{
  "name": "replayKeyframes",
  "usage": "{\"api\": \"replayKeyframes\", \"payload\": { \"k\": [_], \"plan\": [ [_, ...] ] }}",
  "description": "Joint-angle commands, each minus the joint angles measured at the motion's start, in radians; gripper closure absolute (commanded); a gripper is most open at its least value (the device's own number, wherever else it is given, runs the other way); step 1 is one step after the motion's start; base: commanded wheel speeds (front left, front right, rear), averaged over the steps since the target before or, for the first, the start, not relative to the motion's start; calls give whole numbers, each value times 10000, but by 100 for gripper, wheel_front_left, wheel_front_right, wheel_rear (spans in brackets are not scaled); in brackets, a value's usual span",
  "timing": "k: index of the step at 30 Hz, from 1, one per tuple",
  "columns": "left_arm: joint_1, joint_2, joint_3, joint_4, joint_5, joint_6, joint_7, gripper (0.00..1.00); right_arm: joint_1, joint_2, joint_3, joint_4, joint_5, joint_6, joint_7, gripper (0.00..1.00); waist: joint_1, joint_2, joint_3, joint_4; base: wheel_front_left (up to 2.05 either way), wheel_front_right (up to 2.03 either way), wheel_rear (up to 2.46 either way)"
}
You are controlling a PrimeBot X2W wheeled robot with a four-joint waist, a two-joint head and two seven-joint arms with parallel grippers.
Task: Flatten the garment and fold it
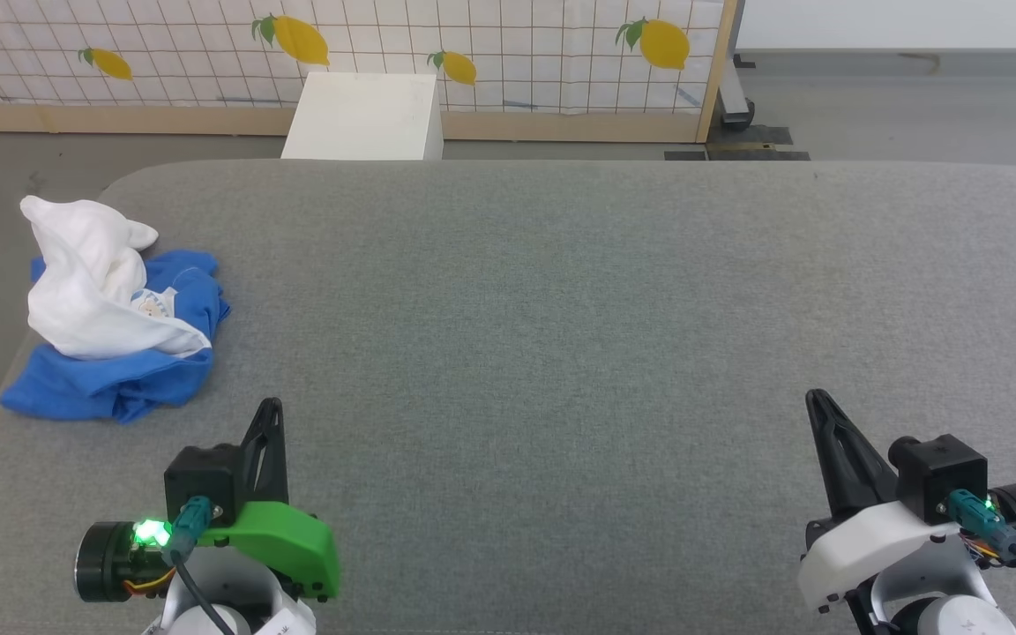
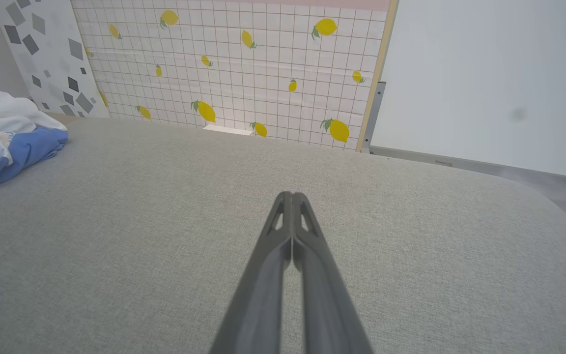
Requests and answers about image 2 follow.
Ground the lemon print grid panel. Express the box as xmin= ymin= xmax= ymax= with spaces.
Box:
xmin=70 ymin=0 xmax=392 ymax=150

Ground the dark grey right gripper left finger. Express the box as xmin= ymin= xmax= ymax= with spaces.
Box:
xmin=209 ymin=192 xmax=293 ymax=354

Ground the white panel with grey shapes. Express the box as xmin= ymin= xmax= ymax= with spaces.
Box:
xmin=0 ymin=0 xmax=110 ymax=118

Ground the plain white board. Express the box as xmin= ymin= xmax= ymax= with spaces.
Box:
xmin=369 ymin=0 xmax=566 ymax=182

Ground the light wooden edge strip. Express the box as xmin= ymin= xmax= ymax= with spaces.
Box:
xmin=355 ymin=0 xmax=400 ymax=153

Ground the grey fabric sofa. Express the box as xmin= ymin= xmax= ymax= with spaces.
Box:
xmin=0 ymin=117 xmax=566 ymax=354

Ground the grey metal bracket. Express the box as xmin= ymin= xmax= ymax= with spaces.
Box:
xmin=361 ymin=81 xmax=387 ymax=154

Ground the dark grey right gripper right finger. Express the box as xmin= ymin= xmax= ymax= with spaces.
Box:
xmin=293 ymin=192 xmax=374 ymax=354

